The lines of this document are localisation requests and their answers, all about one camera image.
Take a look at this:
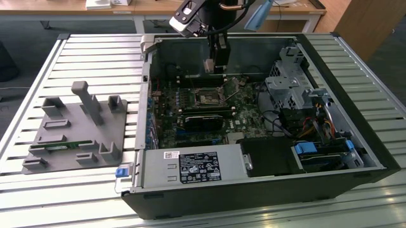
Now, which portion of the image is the white box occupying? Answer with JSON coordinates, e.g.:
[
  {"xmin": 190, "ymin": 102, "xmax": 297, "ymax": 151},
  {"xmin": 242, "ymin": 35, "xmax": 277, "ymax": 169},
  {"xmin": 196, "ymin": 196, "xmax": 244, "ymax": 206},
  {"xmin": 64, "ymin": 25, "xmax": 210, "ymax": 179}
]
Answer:
[{"xmin": 86, "ymin": 0, "xmax": 112, "ymax": 10}]

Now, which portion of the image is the black CPU socket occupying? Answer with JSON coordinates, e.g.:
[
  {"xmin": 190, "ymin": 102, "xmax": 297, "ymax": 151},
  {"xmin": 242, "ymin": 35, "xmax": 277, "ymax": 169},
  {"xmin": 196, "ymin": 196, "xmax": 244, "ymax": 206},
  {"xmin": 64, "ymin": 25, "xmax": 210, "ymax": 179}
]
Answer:
[{"xmin": 194, "ymin": 87, "xmax": 228, "ymax": 107}]

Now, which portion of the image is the wooden desk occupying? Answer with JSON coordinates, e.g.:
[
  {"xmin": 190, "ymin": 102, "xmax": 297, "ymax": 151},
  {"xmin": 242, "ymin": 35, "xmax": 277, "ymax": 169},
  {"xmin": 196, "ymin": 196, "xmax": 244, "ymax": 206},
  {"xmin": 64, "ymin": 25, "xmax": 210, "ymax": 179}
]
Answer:
[{"xmin": 0, "ymin": 0, "xmax": 327, "ymax": 34}]

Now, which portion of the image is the small silver heatsink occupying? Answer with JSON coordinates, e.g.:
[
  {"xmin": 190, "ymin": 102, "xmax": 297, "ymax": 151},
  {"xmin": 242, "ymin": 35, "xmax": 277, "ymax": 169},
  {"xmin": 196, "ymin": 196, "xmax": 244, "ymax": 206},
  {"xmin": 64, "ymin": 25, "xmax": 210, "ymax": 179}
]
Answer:
[{"xmin": 227, "ymin": 132, "xmax": 247, "ymax": 143}]

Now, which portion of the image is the grey parts rack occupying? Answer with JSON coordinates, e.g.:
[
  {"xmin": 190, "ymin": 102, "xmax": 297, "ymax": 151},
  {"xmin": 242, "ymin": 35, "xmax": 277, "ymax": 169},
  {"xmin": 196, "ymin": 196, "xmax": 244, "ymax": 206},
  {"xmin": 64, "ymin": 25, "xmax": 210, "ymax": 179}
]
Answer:
[{"xmin": 20, "ymin": 80, "xmax": 130, "ymax": 175}]

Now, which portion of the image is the green RAM stick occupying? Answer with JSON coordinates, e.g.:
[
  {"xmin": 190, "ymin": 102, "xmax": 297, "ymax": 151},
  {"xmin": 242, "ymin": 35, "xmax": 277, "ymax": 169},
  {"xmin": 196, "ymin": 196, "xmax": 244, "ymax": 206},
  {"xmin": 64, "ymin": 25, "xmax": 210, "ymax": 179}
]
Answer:
[{"xmin": 44, "ymin": 140, "xmax": 95, "ymax": 152}]

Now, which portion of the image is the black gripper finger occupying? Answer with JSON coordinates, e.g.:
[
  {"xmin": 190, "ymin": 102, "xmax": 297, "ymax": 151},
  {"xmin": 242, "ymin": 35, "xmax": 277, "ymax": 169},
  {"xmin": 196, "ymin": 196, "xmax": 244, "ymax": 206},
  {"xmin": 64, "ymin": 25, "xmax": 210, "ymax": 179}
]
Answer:
[{"xmin": 207, "ymin": 33, "xmax": 231, "ymax": 73}]

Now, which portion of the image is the pale blue teach pendant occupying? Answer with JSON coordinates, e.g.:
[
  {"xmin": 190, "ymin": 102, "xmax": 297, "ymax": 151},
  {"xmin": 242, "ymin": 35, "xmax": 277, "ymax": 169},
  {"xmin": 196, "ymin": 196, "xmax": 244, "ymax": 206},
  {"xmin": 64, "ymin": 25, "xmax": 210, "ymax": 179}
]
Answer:
[{"xmin": 246, "ymin": 0, "xmax": 275, "ymax": 31}]

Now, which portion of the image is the hard disk in blue carrier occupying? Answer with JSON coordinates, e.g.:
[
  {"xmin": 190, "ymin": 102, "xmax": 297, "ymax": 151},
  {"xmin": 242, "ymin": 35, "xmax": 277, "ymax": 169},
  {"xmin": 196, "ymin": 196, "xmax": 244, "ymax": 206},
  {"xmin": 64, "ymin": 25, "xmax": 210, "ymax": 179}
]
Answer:
[{"xmin": 293, "ymin": 141, "xmax": 346, "ymax": 171}]

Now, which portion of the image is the wooden cabinet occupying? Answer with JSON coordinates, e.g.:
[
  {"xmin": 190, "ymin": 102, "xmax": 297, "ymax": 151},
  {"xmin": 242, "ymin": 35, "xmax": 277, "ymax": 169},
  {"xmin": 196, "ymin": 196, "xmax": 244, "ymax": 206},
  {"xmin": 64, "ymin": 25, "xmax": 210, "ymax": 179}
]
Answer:
[{"xmin": 314, "ymin": 0, "xmax": 406, "ymax": 62}]

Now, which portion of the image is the grey case foot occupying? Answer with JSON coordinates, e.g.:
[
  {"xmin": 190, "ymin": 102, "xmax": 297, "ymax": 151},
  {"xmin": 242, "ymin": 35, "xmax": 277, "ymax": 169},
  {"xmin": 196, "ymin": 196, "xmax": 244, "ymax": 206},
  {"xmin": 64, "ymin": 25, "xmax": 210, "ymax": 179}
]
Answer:
[{"xmin": 139, "ymin": 35, "xmax": 159, "ymax": 54}]

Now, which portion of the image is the yellow orange wire bundle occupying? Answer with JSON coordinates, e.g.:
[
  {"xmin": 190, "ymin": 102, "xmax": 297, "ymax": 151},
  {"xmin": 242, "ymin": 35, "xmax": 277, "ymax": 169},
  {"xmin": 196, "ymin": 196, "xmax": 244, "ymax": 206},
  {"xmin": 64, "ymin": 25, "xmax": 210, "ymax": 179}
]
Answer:
[{"xmin": 298, "ymin": 117, "xmax": 337, "ymax": 141}]

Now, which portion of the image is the green motherboard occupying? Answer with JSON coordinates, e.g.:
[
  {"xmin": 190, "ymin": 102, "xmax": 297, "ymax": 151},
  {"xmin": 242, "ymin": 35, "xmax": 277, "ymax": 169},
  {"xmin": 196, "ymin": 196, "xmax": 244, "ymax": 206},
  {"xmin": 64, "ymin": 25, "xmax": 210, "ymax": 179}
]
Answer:
[{"xmin": 148, "ymin": 76, "xmax": 267, "ymax": 149}]

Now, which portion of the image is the copper coloured cable sleeve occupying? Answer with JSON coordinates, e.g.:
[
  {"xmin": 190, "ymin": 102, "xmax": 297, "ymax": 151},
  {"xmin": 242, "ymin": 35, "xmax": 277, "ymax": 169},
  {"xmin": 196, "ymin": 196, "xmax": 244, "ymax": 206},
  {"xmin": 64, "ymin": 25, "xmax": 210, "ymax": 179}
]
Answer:
[{"xmin": 220, "ymin": 2, "xmax": 244, "ymax": 11}]

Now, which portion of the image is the metal drive cage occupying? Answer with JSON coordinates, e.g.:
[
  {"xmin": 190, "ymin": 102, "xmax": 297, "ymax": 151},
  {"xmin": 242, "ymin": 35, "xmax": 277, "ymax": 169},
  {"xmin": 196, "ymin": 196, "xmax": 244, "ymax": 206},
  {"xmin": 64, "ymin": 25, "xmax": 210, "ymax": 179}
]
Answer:
[{"xmin": 265, "ymin": 46, "xmax": 318, "ymax": 110}]

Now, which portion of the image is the blue case latch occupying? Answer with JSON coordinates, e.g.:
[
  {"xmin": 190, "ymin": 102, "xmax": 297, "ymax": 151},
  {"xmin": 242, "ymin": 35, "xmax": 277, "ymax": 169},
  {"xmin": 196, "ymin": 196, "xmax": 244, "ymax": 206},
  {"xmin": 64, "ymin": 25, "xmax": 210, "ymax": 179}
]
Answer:
[{"xmin": 115, "ymin": 167, "xmax": 131, "ymax": 179}]

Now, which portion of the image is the black graphics card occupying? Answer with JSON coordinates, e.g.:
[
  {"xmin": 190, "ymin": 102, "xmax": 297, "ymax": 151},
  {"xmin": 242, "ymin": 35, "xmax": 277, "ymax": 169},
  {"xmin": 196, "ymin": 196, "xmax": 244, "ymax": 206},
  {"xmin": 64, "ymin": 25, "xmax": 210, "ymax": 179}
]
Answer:
[{"xmin": 182, "ymin": 114, "xmax": 226, "ymax": 133}]

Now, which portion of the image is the silver power supply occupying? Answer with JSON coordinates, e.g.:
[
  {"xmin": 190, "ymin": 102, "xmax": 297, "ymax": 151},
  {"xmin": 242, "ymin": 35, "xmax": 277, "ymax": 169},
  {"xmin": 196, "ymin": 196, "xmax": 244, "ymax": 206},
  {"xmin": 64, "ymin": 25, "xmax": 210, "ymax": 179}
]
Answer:
[{"xmin": 139, "ymin": 143, "xmax": 247, "ymax": 188}]

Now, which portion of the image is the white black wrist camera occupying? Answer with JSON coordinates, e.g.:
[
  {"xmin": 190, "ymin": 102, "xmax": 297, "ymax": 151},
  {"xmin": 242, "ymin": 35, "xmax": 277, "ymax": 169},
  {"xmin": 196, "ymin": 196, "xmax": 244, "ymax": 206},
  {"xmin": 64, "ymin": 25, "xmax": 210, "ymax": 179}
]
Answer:
[{"xmin": 168, "ymin": 0, "xmax": 203, "ymax": 38}]

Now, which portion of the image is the black RAM slot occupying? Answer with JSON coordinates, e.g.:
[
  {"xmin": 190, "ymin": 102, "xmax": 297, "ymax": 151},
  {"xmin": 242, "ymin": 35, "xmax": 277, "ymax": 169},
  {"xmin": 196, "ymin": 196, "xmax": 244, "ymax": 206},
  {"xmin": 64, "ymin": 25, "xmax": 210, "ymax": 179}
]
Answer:
[
  {"xmin": 178, "ymin": 74, "xmax": 228, "ymax": 83},
  {"xmin": 178, "ymin": 80, "xmax": 227, "ymax": 87}
]

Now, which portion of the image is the black PC case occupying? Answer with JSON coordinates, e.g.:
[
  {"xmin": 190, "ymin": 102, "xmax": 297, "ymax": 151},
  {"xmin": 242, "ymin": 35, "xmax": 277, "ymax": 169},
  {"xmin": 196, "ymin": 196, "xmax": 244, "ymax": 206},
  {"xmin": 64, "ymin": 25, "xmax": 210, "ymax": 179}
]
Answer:
[{"xmin": 120, "ymin": 32, "xmax": 401, "ymax": 220}]

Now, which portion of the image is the dark RAM stick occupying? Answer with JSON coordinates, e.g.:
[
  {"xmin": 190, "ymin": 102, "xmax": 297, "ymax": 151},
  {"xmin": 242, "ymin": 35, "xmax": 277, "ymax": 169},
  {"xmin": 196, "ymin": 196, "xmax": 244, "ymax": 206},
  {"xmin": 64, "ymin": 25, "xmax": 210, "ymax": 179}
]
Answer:
[{"xmin": 183, "ymin": 110, "xmax": 234, "ymax": 117}]

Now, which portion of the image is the metal socket cover frame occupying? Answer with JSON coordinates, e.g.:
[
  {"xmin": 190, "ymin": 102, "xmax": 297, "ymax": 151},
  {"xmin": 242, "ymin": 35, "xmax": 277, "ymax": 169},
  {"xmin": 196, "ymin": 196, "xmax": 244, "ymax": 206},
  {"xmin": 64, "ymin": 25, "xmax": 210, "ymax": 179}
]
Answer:
[{"xmin": 219, "ymin": 77, "xmax": 243, "ymax": 92}]

